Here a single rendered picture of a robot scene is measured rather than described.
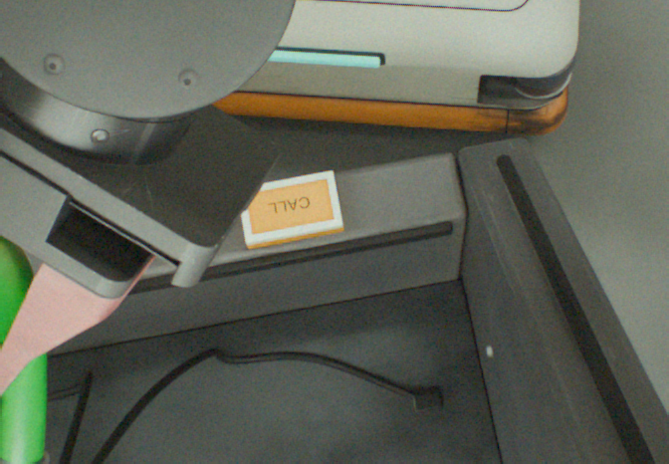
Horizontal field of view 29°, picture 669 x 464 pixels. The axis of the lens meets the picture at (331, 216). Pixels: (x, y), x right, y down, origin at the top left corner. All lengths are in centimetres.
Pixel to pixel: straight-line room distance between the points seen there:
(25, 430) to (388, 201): 31
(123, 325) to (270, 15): 56
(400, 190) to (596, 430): 23
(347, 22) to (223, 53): 125
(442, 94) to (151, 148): 123
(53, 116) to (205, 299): 43
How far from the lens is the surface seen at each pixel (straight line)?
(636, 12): 180
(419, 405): 76
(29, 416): 42
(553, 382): 51
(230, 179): 33
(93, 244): 32
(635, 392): 50
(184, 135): 33
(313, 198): 66
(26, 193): 31
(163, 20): 22
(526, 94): 154
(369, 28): 146
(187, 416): 78
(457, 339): 78
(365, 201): 68
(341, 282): 75
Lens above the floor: 159
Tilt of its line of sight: 72 degrees down
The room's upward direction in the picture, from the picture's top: 11 degrees counter-clockwise
